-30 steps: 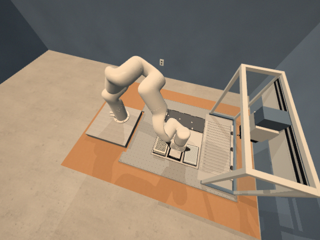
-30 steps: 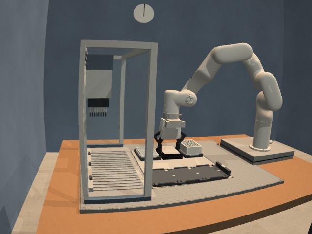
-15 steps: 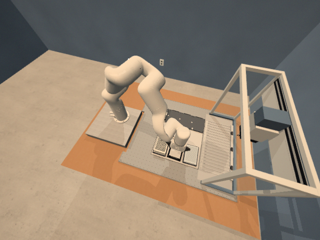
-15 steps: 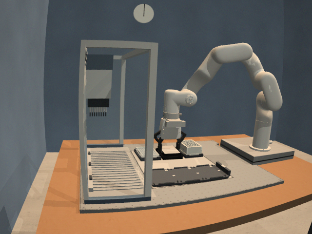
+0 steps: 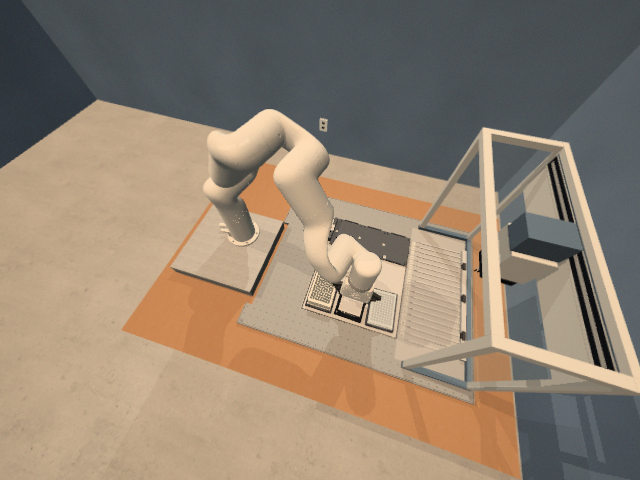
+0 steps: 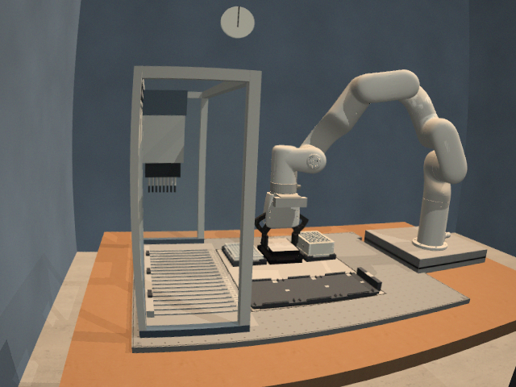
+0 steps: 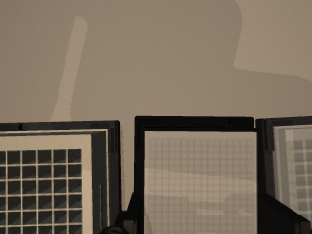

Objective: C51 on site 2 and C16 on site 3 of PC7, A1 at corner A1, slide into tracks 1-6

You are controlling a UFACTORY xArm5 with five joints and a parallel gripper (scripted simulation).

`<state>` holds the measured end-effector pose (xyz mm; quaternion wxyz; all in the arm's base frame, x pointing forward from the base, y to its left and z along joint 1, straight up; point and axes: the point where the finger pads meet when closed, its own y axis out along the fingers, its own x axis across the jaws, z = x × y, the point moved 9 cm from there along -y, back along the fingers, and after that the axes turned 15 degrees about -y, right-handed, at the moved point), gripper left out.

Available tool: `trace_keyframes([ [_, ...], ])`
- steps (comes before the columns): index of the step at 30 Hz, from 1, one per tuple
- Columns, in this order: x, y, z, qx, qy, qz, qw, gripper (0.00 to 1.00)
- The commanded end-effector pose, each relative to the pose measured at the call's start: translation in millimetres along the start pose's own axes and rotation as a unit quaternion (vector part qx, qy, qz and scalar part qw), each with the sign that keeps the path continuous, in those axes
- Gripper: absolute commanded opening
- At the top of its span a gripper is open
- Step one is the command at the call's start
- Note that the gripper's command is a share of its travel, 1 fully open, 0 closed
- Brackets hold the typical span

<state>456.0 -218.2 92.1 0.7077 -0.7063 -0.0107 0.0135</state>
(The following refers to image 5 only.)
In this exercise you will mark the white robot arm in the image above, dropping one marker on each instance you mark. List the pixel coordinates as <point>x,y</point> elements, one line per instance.
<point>296,176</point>

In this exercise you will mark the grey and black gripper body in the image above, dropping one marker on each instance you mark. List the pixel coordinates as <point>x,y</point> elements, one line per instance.
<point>347,291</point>

